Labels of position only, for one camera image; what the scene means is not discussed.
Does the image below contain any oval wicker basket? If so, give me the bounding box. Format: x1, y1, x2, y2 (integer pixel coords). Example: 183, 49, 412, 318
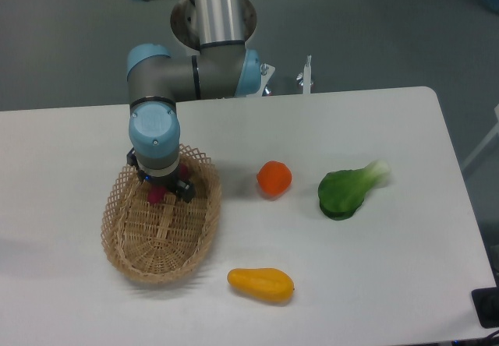
101, 145, 221, 284

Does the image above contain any orange tangerine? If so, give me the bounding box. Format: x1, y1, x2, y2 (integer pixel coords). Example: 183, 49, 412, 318
257, 161, 292, 197

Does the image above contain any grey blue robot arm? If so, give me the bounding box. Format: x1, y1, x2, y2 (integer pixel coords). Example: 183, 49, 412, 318
126, 0, 261, 204

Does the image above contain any white frame right edge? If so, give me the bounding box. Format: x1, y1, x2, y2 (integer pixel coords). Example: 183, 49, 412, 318
460, 104, 499, 175

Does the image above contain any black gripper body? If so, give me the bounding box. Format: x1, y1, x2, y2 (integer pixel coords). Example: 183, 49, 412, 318
126, 148, 183, 193

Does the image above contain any purple sweet potato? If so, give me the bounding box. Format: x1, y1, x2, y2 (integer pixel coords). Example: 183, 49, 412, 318
147, 164, 189, 204

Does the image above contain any yellow papaya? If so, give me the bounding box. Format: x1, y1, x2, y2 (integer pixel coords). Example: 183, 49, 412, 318
227, 268, 295, 303

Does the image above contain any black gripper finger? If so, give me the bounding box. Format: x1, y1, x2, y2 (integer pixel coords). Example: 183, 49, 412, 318
175, 179, 196, 203

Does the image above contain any green bok choy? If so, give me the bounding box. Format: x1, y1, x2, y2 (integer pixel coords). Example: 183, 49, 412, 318
317, 160, 391, 221

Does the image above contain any black device at table edge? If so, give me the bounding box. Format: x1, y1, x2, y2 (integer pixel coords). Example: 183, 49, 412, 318
471, 287, 498, 329

